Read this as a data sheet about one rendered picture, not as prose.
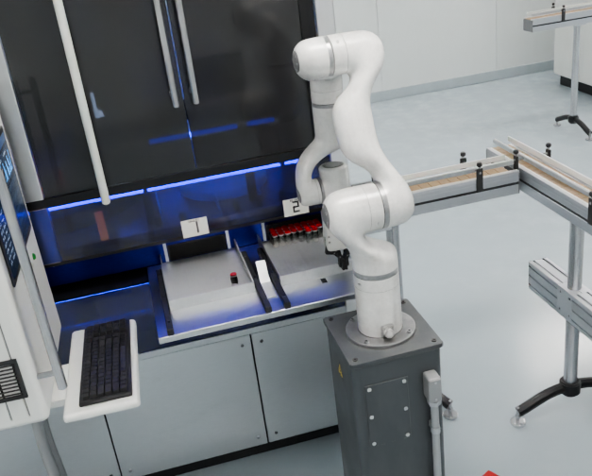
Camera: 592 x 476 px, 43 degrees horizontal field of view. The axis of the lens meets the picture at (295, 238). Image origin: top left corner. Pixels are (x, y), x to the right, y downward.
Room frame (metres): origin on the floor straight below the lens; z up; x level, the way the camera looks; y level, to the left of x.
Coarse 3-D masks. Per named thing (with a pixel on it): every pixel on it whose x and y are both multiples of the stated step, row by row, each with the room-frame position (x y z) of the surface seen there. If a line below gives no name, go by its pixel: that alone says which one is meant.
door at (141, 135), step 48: (0, 0) 2.16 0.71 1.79; (48, 0) 2.19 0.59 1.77; (96, 0) 2.21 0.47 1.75; (144, 0) 2.24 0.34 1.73; (48, 48) 2.18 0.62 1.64; (96, 48) 2.21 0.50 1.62; (144, 48) 2.23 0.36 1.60; (48, 96) 2.17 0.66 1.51; (96, 96) 2.20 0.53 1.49; (144, 96) 2.23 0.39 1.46; (48, 144) 2.17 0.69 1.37; (144, 144) 2.22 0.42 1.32; (48, 192) 2.16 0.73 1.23
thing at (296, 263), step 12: (264, 252) 2.23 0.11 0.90; (276, 252) 2.25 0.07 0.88; (288, 252) 2.24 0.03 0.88; (300, 252) 2.23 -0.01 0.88; (312, 252) 2.22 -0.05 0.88; (324, 252) 2.20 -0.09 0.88; (276, 264) 2.16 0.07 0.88; (288, 264) 2.15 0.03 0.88; (300, 264) 2.14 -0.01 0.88; (312, 264) 2.13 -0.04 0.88; (324, 264) 2.12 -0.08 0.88; (336, 264) 2.05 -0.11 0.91; (288, 276) 2.02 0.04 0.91; (300, 276) 2.03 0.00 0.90; (312, 276) 2.03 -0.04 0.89; (324, 276) 2.04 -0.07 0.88
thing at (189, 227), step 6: (204, 216) 2.24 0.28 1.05; (180, 222) 2.22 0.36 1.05; (186, 222) 2.22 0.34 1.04; (192, 222) 2.23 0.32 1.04; (198, 222) 2.23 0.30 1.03; (204, 222) 2.23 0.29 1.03; (186, 228) 2.22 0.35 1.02; (192, 228) 2.23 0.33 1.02; (198, 228) 2.23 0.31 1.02; (204, 228) 2.23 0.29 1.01; (186, 234) 2.22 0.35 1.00; (192, 234) 2.23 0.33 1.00; (198, 234) 2.23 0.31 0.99
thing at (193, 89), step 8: (176, 0) 2.19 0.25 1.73; (176, 8) 2.19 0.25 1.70; (184, 24) 2.19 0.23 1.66; (184, 32) 2.18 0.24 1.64; (184, 40) 2.18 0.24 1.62; (184, 48) 2.19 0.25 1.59; (184, 56) 2.19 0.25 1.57; (192, 64) 2.19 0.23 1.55; (192, 72) 2.19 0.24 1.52; (192, 80) 2.18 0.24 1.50; (192, 88) 2.18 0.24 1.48; (192, 96) 2.19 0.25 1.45
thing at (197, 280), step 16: (160, 256) 2.27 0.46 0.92; (208, 256) 2.29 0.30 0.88; (224, 256) 2.27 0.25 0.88; (240, 256) 2.22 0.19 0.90; (176, 272) 2.20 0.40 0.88; (192, 272) 2.18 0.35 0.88; (208, 272) 2.17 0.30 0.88; (224, 272) 2.15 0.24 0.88; (240, 272) 2.14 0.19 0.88; (176, 288) 2.09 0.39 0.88; (192, 288) 2.07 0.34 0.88; (208, 288) 2.06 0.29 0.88; (224, 288) 1.98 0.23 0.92; (240, 288) 1.99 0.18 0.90; (176, 304) 1.95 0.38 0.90; (192, 304) 1.96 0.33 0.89
